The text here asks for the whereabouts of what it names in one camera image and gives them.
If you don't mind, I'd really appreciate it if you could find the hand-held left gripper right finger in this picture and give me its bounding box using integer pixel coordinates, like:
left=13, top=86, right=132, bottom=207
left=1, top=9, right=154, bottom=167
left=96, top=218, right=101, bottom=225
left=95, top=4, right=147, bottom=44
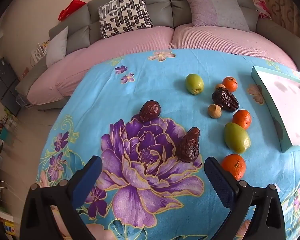
left=204, top=156, right=287, bottom=240

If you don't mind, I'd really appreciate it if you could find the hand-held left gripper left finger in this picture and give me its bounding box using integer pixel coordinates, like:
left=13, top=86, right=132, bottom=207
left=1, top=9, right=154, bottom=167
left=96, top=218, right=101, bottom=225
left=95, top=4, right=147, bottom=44
left=20, top=156, right=103, bottom=240

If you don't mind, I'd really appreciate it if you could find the pointed dark dried date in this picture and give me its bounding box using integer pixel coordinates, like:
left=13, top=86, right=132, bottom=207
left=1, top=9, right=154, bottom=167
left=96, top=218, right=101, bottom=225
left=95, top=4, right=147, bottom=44
left=175, top=127, right=201, bottom=163

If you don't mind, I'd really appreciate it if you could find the large green jujube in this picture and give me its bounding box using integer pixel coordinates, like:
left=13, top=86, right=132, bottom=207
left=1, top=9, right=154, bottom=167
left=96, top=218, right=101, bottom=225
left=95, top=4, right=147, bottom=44
left=224, top=122, right=251, bottom=154

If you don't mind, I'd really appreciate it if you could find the teal shallow box tray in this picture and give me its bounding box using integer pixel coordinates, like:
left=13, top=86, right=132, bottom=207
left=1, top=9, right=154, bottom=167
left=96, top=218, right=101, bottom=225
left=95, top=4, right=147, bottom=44
left=251, top=66, right=300, bottom=153

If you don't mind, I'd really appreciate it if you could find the small orange tangerine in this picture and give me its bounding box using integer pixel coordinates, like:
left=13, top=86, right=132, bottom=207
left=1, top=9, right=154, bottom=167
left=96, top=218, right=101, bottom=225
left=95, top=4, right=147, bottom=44
left=222, top=76, right=238, bottom=92
left=220, top=154, right=247, bottom=181
left=232, top=109, right=252, bottom=130

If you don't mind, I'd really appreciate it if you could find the wide dark dried date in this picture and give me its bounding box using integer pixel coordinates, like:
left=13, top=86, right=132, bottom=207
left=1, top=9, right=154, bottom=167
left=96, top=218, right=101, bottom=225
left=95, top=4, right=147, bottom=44
left=212, top=88, right=240, bottom=112

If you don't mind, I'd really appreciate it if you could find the small green jujube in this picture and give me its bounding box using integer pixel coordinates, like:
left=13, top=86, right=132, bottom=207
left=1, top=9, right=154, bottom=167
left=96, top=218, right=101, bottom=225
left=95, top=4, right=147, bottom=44
left=185, top=73, right=204, bottom=95

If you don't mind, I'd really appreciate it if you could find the blue floral blanket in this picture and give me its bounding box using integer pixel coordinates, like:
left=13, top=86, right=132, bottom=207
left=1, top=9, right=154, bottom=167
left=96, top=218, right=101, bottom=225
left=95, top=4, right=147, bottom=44
left=36, top=49, right=300, bottom=240

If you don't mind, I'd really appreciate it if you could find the reddish brown dried date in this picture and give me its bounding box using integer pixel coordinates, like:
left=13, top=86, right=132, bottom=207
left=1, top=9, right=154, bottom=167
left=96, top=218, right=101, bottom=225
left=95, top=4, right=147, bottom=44
left=139, top=100, right=162, bottom=123

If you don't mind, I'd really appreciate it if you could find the small teal table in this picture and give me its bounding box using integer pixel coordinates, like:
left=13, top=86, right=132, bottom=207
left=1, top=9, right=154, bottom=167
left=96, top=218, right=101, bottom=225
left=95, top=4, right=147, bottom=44
left=0, top=115, right=20, bottom=147

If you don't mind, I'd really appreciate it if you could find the pink sofa seat cover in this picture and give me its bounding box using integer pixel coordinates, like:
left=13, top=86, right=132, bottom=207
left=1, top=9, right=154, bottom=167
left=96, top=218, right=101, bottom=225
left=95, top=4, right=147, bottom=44
left=27, top=26, right=175, bottom=105
left=171, top=24, right=299, bottom=71

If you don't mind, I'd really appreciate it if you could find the dark grey cabinet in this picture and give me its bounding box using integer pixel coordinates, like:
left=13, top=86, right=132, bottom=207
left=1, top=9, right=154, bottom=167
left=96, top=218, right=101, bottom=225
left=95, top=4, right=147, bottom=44
left=0, top=56, right=22, bottom=115

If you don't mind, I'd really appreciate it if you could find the light grey pillow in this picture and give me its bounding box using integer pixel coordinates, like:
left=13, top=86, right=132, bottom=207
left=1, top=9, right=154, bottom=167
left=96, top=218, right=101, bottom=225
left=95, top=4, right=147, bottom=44
left=45, top=26, right=69, bottom=68

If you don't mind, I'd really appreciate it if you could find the white plastic rack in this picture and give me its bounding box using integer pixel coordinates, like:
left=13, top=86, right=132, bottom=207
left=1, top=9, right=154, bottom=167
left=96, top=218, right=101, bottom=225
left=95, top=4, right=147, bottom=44
left=31, top=40, right=50, bottom=67

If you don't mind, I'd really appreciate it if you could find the beige patterned curtain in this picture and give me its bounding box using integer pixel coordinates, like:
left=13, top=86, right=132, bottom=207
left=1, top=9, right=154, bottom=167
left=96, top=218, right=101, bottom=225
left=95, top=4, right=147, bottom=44
left=261, top=0, right=300, bottom=49

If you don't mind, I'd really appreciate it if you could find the pink floral cloth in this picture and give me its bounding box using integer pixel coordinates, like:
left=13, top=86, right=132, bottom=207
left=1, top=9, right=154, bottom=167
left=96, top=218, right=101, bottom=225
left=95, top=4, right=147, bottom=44
left=251, top=0, right=273, bottom=20

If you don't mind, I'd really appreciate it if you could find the lilac pillow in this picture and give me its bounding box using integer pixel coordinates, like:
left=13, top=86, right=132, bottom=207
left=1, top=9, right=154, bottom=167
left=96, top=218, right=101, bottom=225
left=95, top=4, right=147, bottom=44
left=183, top=0, right=250, bottom=32

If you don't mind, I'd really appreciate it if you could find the black and white patterned pillow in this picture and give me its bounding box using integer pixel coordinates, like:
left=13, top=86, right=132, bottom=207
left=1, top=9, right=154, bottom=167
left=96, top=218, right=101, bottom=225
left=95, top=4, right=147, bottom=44
left=98, top=0, right=154, bottom=39

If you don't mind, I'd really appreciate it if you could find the red bag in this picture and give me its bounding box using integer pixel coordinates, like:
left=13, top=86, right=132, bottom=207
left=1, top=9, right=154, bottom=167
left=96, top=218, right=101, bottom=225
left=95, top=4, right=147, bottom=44
left=58, top=0, right=87, bottom=22

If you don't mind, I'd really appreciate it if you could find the grey sofa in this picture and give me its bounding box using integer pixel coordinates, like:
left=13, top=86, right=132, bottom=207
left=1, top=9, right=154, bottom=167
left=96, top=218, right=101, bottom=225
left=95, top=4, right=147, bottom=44
left=15, top=0, right=300, bottom=110

